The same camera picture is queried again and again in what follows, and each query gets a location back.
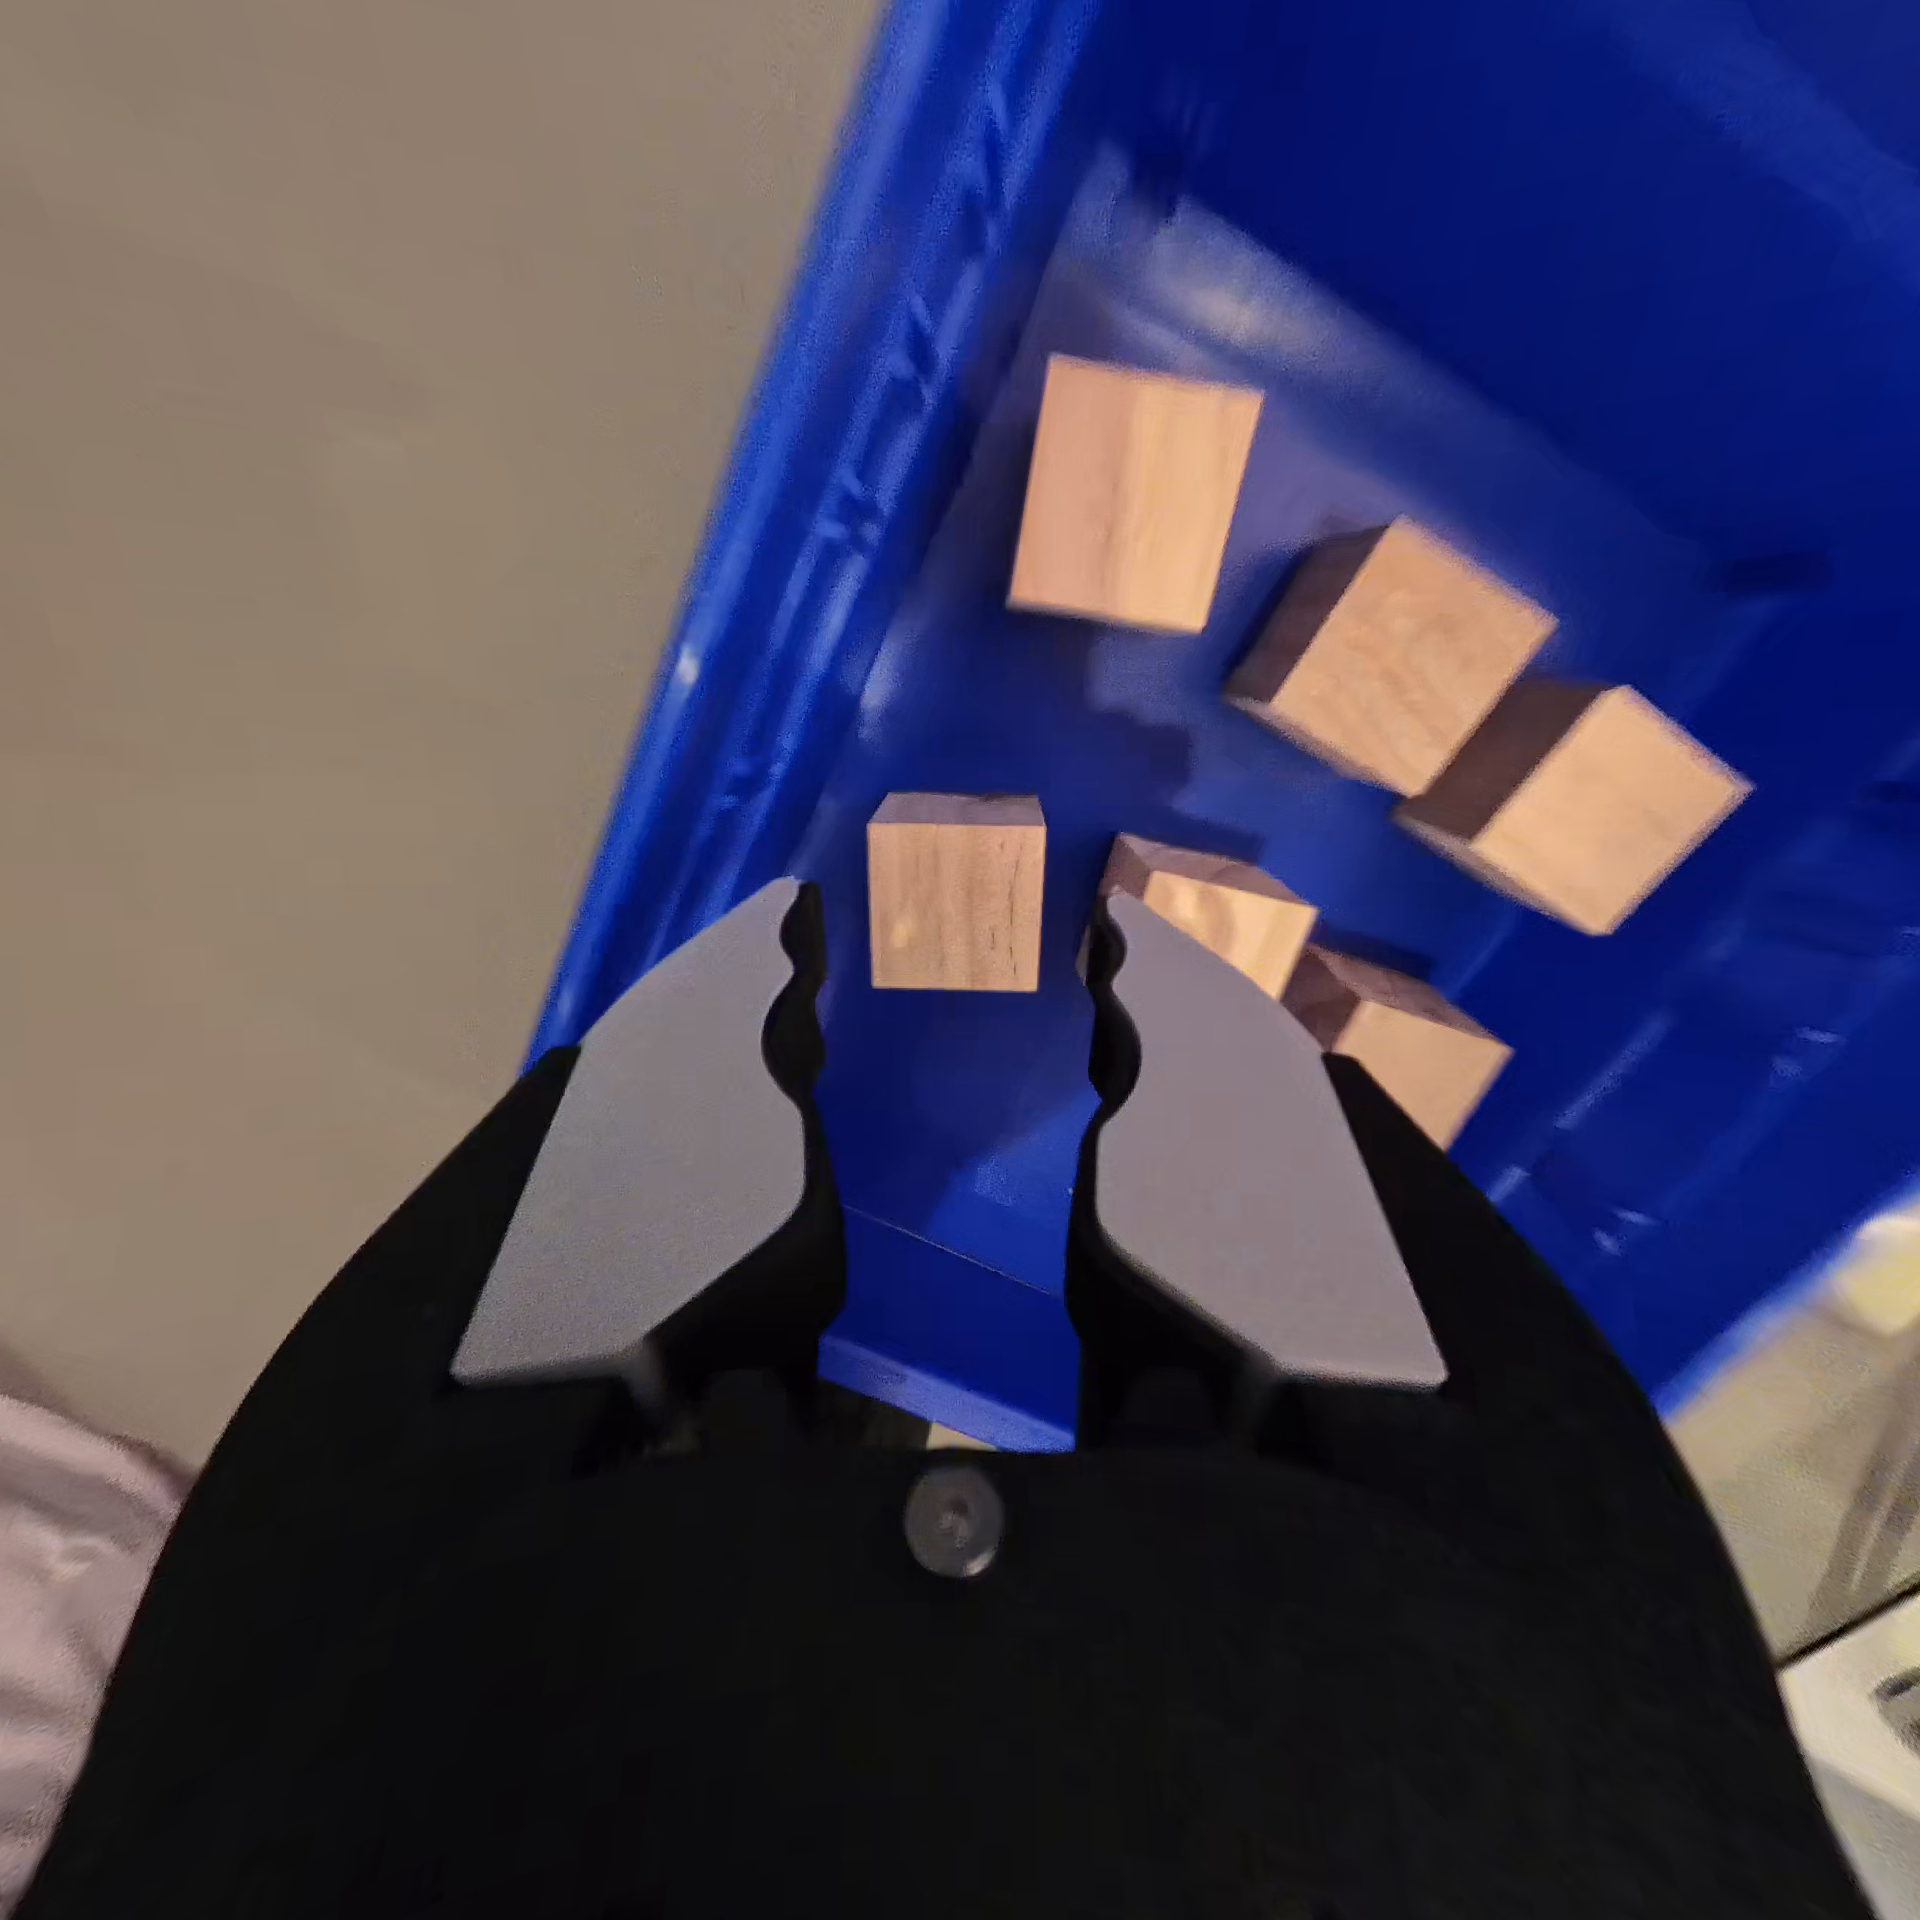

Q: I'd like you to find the group of plain wooden cubes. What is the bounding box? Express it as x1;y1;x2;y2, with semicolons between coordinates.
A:
866;352;1753;1152

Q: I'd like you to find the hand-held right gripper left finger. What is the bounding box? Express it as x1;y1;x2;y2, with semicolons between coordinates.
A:
446;878;849;1429

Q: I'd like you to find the blue plastic bin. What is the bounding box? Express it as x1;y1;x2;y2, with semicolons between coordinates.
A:
515;0;1920;1452

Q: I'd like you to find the person's light clothing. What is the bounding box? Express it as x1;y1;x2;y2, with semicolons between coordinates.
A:
0;1389;195;1920

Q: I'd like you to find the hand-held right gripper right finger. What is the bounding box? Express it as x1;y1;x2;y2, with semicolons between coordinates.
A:
1064;892;1449;1437

